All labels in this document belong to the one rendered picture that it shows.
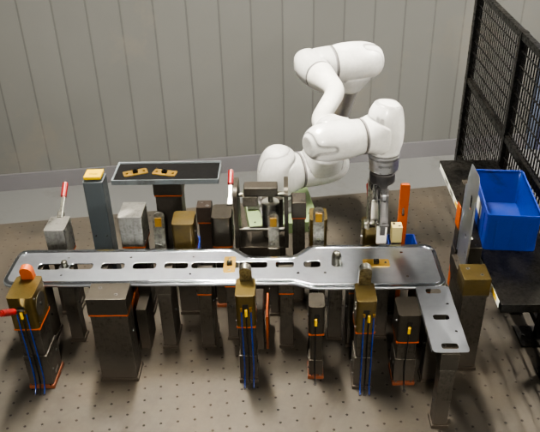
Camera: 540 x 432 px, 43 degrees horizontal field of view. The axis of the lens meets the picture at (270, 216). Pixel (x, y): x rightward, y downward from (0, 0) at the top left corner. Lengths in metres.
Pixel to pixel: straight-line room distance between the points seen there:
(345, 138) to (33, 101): 3.13
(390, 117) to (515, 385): 0.94
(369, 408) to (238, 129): 2.94
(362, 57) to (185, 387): 1.25
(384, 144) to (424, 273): 0.47
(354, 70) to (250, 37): 2.15
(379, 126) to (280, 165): 0.95
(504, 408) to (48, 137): 3.49
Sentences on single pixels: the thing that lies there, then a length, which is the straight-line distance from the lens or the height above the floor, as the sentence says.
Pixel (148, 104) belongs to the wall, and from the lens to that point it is 4.67.
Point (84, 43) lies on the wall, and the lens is 4.56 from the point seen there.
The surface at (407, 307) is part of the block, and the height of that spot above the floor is 0.98.
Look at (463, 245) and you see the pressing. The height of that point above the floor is 1.07.
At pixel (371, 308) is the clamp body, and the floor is 1.02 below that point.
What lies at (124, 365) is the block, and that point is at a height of 0.76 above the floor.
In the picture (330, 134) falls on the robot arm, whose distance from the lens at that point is 1.88.
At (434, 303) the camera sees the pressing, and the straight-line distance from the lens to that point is 2.09.
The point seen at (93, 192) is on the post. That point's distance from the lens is 2.50.
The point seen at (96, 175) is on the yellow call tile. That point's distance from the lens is 2.48.
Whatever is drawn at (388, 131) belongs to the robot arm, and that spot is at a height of 1.48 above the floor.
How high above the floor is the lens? 2.29
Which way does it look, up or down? 32 degrees down
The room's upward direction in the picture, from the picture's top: 1 degrees counter-clockwise
